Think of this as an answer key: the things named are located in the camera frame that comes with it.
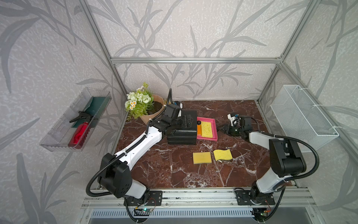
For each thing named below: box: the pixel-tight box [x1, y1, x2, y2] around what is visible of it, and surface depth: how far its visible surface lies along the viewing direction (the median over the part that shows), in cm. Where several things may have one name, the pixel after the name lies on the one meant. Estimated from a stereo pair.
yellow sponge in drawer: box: [200, 120, 214, 138], surface depth 96 cm
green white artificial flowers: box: [124, 82, 155, 121], surface depth 82 cm
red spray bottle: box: [68, 113, 93, 149], surface depth 61 cm
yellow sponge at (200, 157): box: [192, 151, 213, 165], surface depth 90 cm
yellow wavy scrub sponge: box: [213, 148, 233, 162], surface depth 90 cm
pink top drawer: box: [196, 116, 218, 142], surface depth 95 cm
